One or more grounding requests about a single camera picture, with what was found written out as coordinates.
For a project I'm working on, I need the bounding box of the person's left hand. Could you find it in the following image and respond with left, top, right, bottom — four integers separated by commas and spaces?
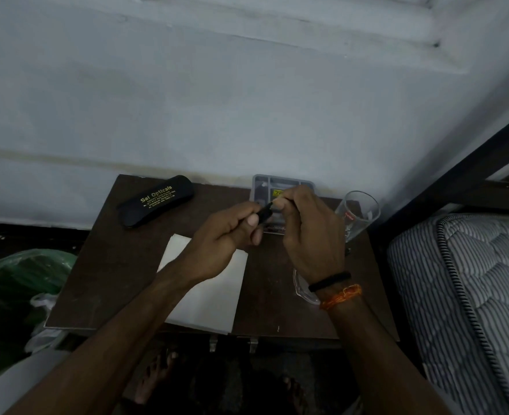
176, 201, 266, 284

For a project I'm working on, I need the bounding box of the person's right foot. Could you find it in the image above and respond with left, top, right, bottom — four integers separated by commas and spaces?
280, 375, 307, 415

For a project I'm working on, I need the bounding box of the white paper napkin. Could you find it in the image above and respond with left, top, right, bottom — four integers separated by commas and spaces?
157, 233, 249, 335

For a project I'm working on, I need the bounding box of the grey plastic organizer box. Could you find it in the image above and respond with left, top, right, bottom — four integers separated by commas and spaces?
252, 173, 315, 234

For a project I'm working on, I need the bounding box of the green lined waste bin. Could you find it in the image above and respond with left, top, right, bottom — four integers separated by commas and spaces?
0, 249, 78, 385

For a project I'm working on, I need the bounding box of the person's left foot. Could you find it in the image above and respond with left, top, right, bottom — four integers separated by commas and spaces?
133, 348, 179, 405

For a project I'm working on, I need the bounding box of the black bed frame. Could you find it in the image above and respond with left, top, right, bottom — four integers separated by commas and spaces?
368, 107, 509, 238

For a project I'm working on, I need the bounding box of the person's right forearm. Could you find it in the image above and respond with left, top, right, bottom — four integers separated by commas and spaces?
323, 293, 452, 415

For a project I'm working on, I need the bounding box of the black glasses case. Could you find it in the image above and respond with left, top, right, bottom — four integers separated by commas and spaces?
117, 175, 196, 229

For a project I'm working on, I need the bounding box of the clear drinking glass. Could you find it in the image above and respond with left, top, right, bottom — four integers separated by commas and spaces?
334, 190, 381, 243

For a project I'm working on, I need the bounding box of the person's foot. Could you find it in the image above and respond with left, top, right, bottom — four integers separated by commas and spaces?
133, 348, 179, 405
280, 375, 307, 415

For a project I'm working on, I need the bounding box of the black wristband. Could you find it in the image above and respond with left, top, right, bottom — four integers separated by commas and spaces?
308, 271, 352, 293

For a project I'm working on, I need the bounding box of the grey striped quilted mattress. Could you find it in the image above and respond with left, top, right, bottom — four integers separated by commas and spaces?
387, 213, 509, 415

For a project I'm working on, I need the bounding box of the pink-white wrapper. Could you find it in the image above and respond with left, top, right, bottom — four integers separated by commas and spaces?
24, 292, 67, 354

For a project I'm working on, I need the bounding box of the person's right hand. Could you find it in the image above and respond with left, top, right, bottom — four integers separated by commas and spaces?
271, 185, 348, 286

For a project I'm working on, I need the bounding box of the black cable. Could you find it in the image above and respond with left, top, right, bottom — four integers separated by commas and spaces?
256, 202, 277, 225

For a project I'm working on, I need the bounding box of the clear glass ashtray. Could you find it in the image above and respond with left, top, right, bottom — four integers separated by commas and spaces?
292, 268, 324, 307

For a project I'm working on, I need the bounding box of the orange thread bracelet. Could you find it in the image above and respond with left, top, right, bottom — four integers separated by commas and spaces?
319, 284, 363, 311

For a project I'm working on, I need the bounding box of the person's left forearm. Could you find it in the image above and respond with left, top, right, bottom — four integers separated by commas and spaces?
3, 263, 199, 415

